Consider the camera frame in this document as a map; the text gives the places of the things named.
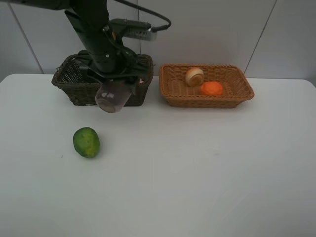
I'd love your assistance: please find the black left camera cable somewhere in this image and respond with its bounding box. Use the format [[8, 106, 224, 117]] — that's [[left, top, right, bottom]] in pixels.
[[116, 0, 172, 32]]

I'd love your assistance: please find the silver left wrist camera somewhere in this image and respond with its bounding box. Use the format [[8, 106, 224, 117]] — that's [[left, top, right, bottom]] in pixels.
[[110, 18, 157, 41]]

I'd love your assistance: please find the red yellow peach fruit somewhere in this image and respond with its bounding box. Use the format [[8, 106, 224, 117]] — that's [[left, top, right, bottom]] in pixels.
[[185, 67, 204, 87]]

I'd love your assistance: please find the green mango fruit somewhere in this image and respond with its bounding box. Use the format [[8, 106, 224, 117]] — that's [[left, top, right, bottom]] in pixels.
[[73, 127, 100, 158]]

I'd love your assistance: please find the light orange wicker basket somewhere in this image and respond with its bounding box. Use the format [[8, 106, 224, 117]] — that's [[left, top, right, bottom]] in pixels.
[[159, 64, 254, 109]]

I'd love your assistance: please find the dark brown wicker basket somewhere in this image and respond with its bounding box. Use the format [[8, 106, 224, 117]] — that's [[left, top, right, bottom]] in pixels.
[[51, 54, 154, 107]]

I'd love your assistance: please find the orange tangerine fruit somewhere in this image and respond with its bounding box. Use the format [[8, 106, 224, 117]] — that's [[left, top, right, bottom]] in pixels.
[[200, 81, 223, 96]]

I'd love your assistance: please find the translucent purple plastic cup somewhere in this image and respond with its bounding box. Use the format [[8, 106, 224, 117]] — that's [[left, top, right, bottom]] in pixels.
[[95, 80, 131, 113]]

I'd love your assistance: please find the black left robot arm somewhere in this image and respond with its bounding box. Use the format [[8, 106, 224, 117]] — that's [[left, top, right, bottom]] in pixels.
[[14, 0, 156, 93]]

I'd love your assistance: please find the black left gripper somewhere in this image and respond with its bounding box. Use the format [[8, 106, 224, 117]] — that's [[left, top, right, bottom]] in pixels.
[[78, 47, 151, 95]]

